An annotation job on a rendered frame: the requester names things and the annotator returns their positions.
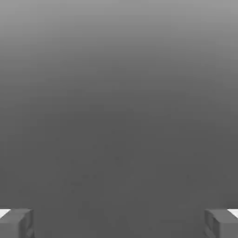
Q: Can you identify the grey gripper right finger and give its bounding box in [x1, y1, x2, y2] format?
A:
[204, 208, 238, 238]

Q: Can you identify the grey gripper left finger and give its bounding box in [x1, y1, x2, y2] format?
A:
[0, 208, 35, 238]

